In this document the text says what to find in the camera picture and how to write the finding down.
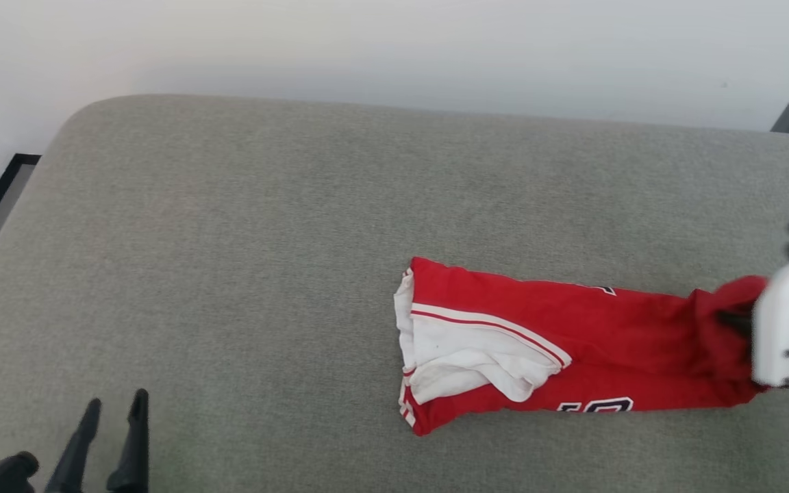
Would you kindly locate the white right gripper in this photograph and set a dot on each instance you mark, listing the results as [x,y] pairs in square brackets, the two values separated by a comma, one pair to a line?
[785,329]

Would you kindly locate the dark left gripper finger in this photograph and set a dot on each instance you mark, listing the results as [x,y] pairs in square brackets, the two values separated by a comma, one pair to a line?
[74,448]
[133,452]

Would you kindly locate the red and white jersey garment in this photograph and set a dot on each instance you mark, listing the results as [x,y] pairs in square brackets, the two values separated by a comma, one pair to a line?
[607,329]

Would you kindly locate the grey fabric sofa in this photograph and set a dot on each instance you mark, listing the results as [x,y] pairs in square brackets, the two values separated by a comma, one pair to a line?
[230,274]

